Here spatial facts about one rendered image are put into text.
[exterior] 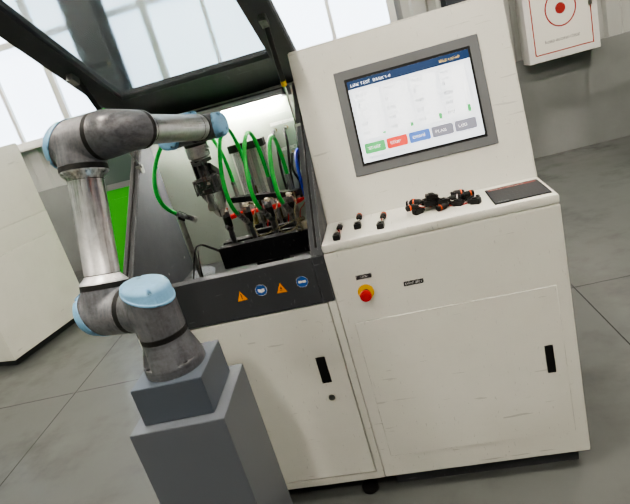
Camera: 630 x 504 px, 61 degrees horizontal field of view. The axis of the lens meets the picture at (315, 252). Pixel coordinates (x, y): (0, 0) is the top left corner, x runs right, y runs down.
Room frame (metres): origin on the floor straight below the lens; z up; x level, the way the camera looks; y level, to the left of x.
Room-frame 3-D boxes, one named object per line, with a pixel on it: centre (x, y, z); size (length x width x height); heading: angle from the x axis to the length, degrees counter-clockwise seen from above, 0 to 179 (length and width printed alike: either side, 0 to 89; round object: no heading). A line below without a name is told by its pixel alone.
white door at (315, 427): (1.64, 0.32, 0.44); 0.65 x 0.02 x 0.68; 79
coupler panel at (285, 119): (2.10, -0.02, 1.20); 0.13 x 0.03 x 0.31; 79
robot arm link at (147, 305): (1.22, 0.42, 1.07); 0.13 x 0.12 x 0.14; 66
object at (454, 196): (1.60, -0.42, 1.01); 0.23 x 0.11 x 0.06; 79
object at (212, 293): (1.65, 0.32, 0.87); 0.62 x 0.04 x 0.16; 79
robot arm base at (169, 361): (1.21, 0.41, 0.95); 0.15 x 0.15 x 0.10
